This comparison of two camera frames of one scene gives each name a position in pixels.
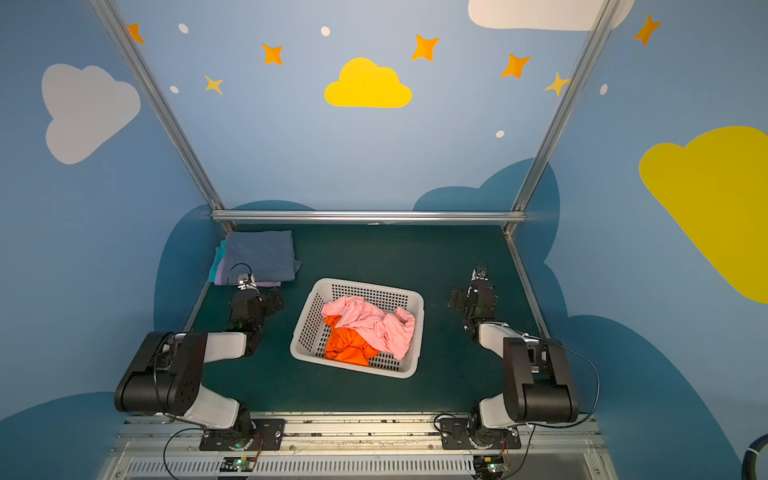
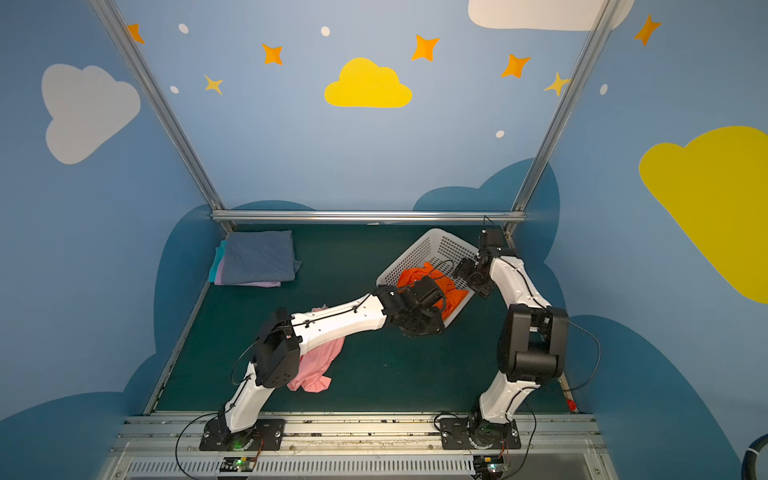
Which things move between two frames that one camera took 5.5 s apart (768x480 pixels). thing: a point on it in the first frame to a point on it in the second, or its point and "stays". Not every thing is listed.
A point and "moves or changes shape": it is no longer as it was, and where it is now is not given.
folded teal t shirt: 220,253 stays
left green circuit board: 237,464 stays
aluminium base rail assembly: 171,448 stays
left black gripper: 264,303 to 433,293
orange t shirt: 346,345 to 451,295
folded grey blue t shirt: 267,254 stays
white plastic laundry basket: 364,325 to 442,250
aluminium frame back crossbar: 368,217 stays
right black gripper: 469,300 to 462,271
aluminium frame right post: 599,25 stays
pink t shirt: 392,331 moves or changes shape
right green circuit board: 489,467 stays
